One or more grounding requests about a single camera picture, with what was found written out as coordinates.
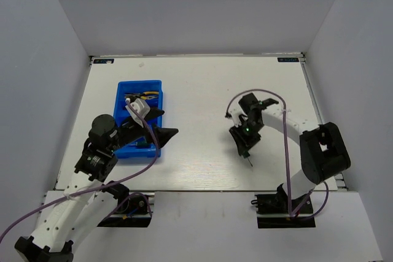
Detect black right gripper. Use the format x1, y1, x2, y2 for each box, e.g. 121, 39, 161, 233
228, 118, 263, 155

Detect green stubby flathead screwdriver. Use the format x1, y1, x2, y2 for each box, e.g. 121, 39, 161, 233
130, 141, 150, 148

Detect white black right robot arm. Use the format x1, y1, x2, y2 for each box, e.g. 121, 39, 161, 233
225, 93, 351, 212

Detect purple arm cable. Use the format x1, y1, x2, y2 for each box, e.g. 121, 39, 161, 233
0, 98, 162, 241
225, 89, 330, 220

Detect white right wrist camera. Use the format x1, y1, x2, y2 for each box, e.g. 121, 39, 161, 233
225, 109, 247, 127

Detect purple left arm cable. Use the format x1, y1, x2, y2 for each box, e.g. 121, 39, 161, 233
0, 98, 162, 241

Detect blue plastic compartment tray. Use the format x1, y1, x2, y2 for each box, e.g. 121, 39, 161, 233
113, 80, 163, 159

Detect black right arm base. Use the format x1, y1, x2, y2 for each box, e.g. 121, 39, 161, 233
251, 185, 316, 229

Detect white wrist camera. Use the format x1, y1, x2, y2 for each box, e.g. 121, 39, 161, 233
225, 109, 247, 127
125, 98, 150, 127

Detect blue logo sticker left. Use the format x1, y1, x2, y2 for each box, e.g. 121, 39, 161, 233
93, 58, 115, 64

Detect metal table edge rail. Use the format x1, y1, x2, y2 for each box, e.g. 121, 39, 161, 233
300, 55, 348, 192

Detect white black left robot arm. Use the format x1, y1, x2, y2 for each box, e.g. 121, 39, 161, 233
15, 104, 178, 261

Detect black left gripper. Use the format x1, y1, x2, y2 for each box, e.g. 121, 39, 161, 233
108, 106, 179, 152

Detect blue logo sticker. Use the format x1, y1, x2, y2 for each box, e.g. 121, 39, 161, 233
93, 58, 115, 64
277, 57, 300, 63

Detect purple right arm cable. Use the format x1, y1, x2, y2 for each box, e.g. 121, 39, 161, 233
225, 89, 330, 220

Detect yellow bent-nose pliers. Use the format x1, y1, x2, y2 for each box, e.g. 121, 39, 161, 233
124, 93, 139, 100

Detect yellow black long-nose pliers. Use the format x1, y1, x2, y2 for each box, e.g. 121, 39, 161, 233
136, 91, 160, 101

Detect blue logo sticker right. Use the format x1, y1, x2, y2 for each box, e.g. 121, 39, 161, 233
277, 57, 300, 63

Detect green stubby screwdriver orange cap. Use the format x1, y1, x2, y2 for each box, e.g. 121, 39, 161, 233
242, 152, 254, 168

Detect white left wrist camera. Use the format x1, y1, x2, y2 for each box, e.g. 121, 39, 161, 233
125, 98, 150, 127

